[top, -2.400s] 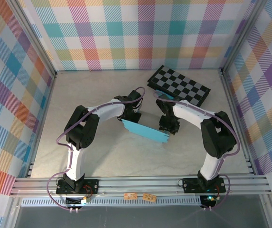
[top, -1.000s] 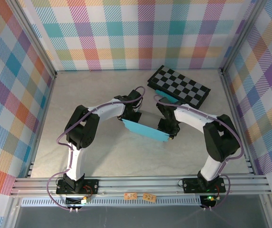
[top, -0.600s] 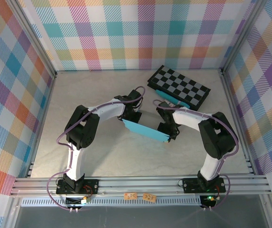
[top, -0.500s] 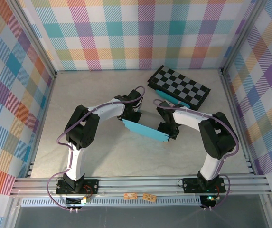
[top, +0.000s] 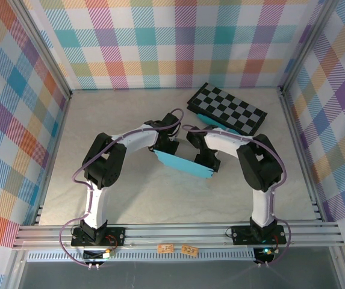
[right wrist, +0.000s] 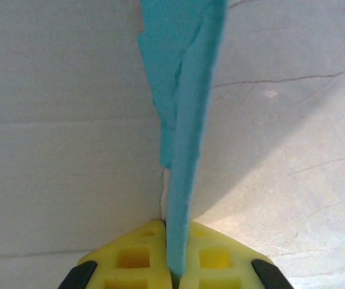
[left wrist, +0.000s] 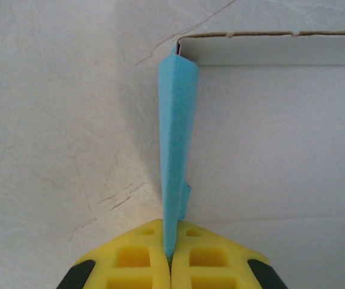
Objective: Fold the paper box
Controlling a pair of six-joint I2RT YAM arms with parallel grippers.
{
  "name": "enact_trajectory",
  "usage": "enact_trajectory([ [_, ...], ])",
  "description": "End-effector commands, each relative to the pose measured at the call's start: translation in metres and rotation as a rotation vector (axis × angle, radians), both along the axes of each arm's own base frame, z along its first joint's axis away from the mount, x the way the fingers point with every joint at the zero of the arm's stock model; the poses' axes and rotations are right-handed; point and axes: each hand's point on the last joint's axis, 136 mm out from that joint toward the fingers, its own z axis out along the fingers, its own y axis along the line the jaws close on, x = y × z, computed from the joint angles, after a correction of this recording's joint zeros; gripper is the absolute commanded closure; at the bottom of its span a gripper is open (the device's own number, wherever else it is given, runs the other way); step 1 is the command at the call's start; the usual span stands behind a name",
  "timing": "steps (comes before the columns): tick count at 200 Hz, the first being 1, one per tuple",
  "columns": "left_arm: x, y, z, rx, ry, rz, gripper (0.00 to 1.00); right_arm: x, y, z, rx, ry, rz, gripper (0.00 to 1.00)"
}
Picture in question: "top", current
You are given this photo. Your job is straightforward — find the blue and white cardboard box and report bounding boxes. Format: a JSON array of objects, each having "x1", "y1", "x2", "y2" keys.
[{"x1": 153, "y1": 140, "x2": 216, "y2": 181}]

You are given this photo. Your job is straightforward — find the black and grey checkerboard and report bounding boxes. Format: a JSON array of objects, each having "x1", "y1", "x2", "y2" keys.
[{"x1": 186, "y1": 82, "x2": 268, "y2": 136}]

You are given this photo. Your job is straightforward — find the grey slotted cable duct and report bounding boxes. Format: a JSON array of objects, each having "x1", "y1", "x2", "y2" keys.
[{"x1": 27, "y1": 251, "x2": 257, "y2": 263}]

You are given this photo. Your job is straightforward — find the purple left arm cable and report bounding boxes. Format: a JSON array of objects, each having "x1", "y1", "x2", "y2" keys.
[{"x1": 59, "y1": 108, "x2": 185, "y2": 267}]

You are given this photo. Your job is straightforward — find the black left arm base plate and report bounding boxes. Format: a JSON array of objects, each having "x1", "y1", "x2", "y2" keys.
[{"x1": 70, "y1": 226, "x2": 126, "y2": 247}]

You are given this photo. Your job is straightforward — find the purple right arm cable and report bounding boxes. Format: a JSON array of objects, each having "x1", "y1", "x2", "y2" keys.
[{"x1": 181, "y1": 123, "x2": 293, "y2": 267}]

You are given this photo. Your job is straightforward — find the black controller board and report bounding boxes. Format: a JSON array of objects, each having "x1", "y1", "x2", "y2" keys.
[
  {"x1": 83, "y1": 249, "x2": 115, "y2": 262},
  {"x1": 253, "y1": 247, "x2": 275, "y2": 262}
]

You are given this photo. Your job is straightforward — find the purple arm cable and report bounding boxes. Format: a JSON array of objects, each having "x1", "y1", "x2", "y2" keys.
[
  {"x1": 181, "y1": 123, "x2": 293, "y2": 267},
  {"x1": 59, "y1": 108, "x2": 185, "y2": 267}
]

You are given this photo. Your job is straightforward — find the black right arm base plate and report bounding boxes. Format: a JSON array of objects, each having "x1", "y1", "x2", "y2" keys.
[{"x1": 231, "y1": 224, "x2": 287, "y2": 245}]

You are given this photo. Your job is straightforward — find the aluminium frame post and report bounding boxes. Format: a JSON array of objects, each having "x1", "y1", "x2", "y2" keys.
[
  {"x1": 9, "y1": 0, "x2": 73, "y2": 100},
  {"x1": 279, "y1": 0, "x2": 341, "y2": 93}
]

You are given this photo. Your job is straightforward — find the long aluminium base rail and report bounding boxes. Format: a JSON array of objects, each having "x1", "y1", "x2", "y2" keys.
[{"x1": 12, "y1": 221, "x2": 344, "y2": 250}]

